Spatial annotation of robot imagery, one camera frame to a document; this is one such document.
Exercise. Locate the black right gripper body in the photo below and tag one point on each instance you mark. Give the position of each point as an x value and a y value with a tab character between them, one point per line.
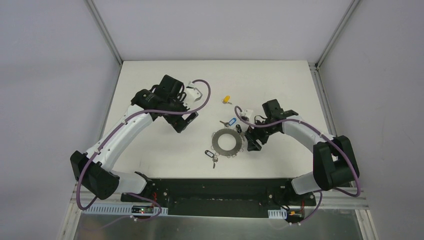
253	138

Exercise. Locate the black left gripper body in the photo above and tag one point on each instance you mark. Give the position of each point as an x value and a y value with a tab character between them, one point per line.
183	122

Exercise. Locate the yellow key tag with key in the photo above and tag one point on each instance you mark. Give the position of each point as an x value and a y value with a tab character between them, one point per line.
226	100

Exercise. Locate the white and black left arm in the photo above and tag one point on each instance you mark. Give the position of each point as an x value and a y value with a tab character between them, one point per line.
93	168

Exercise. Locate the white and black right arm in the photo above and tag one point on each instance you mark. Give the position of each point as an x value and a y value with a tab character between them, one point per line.
333	160

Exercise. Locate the black key tag with key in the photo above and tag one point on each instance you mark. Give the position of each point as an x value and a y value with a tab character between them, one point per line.
238	129

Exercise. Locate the blue key tag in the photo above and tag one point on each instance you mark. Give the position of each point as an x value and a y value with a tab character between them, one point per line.
229	123

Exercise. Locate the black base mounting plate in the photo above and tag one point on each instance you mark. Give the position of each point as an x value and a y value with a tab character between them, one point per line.
225	197

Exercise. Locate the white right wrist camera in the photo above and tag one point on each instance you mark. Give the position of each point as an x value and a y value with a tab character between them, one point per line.
247	115

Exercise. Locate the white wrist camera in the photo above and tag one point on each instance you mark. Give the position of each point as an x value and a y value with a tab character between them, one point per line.
192	94
247	115

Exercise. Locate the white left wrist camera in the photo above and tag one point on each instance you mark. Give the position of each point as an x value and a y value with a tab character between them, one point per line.
192	94

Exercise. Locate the white slotted cable duct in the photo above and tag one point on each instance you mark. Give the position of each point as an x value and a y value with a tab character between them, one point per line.
126	209

